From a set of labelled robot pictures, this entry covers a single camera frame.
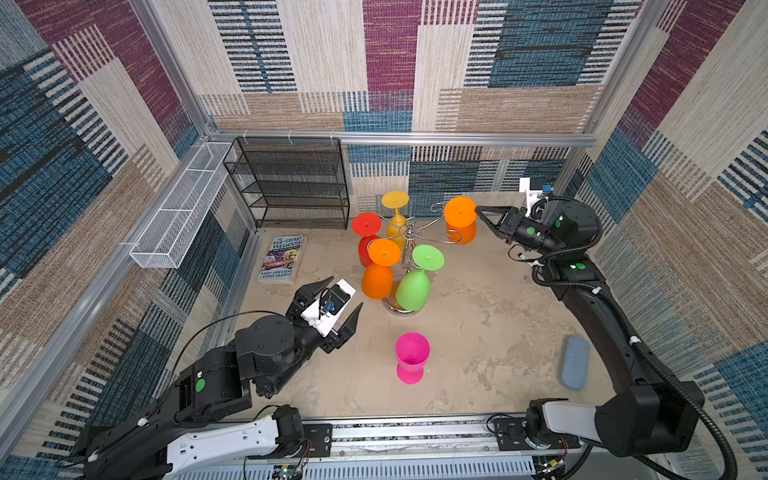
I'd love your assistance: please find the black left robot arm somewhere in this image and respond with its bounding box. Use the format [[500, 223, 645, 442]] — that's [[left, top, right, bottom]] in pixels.
[[75, 277, 361, 479]]

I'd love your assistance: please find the pink plastic wine glass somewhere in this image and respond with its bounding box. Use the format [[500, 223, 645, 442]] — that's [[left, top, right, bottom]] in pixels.
[[395, 332, 431, 385]]

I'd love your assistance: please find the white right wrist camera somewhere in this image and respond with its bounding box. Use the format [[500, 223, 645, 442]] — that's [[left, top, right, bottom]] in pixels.
[[518, 177, 552, 217]]

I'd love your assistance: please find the yellow plastic wine glass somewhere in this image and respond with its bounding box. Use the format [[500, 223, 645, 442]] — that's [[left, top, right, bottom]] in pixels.
[[381, 191, 409, 251]]

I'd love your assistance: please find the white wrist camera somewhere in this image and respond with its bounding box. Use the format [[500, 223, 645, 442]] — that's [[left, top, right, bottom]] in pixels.
[[301, 279, 356, 337], [518, 177, 552, 217]]

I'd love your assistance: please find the white wire mesh basket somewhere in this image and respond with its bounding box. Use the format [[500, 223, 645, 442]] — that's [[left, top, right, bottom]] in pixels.
[[130, 142, 233, 269]]

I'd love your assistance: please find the black mesh shelf rack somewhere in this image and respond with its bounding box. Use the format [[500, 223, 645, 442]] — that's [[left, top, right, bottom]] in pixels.
[[223, 137, 351, 229]]

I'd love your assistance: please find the green plastic wine glass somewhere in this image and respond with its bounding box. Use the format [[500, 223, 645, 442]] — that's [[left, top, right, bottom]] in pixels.
[[395, 245, 445, 311]]

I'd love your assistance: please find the chrome wine glass rack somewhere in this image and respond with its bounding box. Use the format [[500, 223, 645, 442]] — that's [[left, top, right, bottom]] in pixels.
[[382, 192, 463, 317]]

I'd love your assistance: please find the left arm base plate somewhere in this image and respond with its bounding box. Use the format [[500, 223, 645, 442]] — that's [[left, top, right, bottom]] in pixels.
[[300, 423, 333, 459]]

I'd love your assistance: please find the red plastic wine glass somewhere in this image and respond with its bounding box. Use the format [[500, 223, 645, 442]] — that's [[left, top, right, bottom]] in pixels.
[[352, 212, 382, 268]]

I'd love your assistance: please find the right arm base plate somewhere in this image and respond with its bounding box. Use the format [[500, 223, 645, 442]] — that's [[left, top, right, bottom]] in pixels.
[[486, 413, 582, 453]]

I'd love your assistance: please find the treehouse paperback book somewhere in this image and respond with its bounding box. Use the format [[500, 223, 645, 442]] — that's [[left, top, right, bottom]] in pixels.
[[257, 235, 305, 284]]

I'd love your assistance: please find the aluminium mounting rail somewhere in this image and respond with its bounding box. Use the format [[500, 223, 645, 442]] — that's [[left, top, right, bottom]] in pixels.
[[187, 414, 657, 479]]

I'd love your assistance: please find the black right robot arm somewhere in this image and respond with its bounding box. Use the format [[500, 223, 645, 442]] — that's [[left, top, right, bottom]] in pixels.
[[475, 199, 738, 479]]

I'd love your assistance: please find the orange wine glass front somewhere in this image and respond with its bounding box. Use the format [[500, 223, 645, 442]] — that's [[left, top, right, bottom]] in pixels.
[[362, 239, 401, 300]]

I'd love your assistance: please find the blue grey sponge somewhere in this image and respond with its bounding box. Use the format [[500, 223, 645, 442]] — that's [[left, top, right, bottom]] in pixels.
[[559, 335, 591, 391]]

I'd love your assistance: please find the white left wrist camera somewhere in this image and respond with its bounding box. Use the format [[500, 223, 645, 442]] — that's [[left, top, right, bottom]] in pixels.
[[301, 279, 356, 337]]

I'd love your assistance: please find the orange wine glass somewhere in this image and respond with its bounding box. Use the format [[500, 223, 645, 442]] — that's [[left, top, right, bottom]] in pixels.
[[443, 196, 477, 245], [362, 239, 401, 300]]

